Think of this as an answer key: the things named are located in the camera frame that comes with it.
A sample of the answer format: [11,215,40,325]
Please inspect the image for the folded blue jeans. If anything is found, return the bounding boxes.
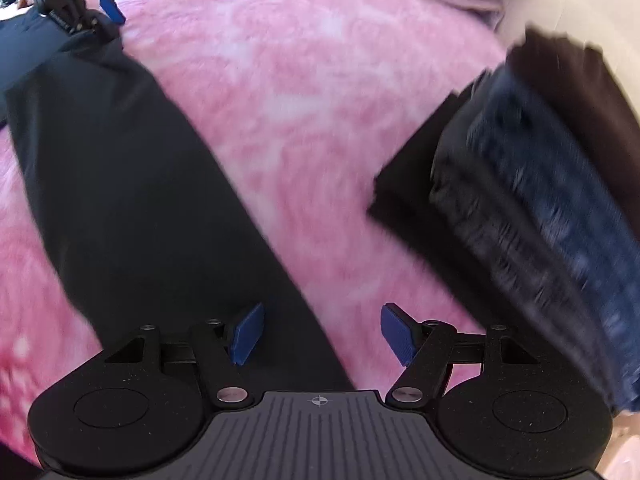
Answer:
[466,64,640,411]

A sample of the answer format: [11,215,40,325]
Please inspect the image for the folded maroon garment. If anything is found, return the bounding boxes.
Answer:
[506,26,640,243]

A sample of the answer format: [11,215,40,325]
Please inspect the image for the folded grey jeans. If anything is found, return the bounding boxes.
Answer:
[429,75,618,413]

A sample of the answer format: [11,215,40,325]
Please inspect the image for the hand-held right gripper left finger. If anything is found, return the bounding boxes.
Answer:
[102,302,266,408]

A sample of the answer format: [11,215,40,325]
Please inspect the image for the folded black garment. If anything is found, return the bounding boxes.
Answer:
[367,87,501,326]

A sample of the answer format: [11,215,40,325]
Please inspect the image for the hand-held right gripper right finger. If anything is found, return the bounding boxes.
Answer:
[381,303,538,408]

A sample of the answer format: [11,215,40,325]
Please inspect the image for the dark grey pants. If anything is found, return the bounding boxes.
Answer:
[0,10,357,392]

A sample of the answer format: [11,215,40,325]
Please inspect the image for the pink floral blanket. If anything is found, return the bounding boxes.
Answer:
[0,0,640,466]

